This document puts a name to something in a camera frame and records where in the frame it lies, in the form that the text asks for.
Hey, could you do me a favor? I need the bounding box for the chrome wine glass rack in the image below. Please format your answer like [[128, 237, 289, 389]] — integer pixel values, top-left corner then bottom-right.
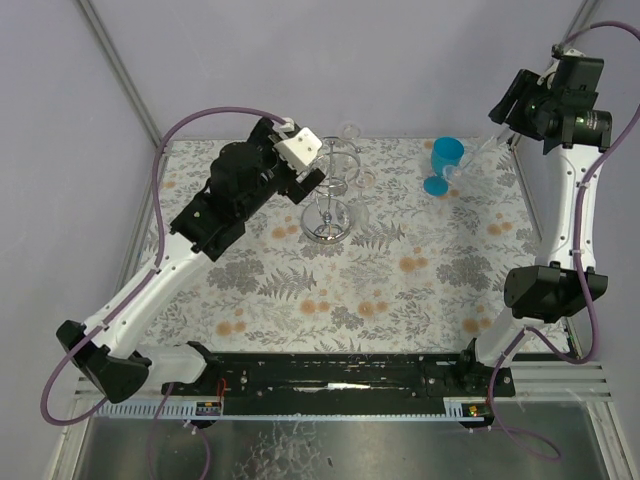
[[300, 136, 362, 245]]

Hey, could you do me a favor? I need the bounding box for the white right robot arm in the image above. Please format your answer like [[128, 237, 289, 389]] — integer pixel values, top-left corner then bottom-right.
[[453, 60, 612, 392]]

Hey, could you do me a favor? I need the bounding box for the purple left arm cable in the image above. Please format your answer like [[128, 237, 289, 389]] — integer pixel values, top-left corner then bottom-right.
[[40, 105, 291, 480]]

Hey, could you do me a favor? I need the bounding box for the aluminium frame post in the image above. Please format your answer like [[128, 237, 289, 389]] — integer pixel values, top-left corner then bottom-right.
[[514, 0, 640, 151], [72, 0, 162, 147]]

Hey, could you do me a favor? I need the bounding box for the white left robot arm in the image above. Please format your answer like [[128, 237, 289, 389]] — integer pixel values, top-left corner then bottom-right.
[[56, 118, 324, 404]]

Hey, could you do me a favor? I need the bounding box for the clear wine glass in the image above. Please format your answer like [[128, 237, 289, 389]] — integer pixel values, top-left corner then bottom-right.
[[351, 167, 376, 229], [339, 122, 362, 141]]

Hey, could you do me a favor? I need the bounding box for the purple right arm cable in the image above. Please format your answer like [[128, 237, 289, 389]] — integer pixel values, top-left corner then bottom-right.
[[484, 19, 640, 464]]

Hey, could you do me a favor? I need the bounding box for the aluminium frame post left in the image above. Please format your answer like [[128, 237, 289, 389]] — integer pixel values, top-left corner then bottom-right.
[[72, 0, 162, 147]]

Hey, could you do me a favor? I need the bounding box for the blue plastic wine glass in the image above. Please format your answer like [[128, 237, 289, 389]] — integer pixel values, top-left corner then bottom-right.
[[423, 137, 465, 197]]

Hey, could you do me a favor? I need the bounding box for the clear champagne flute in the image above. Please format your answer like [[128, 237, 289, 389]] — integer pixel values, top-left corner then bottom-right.
[[442, 133, 511, 185]]

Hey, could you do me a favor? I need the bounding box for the aluminium frame post right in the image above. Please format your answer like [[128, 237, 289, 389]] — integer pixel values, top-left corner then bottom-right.
[[514, 0, 640, 151]]

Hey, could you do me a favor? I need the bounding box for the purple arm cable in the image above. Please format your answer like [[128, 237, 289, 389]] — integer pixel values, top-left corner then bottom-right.
[[484, 19, 640, 464], [40, 105, 291, 480]]

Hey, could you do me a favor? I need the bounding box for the floral tablecloth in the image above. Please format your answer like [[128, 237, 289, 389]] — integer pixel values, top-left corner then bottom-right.
[[143, 139, 538, 353]]

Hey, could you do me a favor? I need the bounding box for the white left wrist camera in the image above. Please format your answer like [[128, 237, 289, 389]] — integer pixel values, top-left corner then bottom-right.
[[274, 117, 323, 174]]

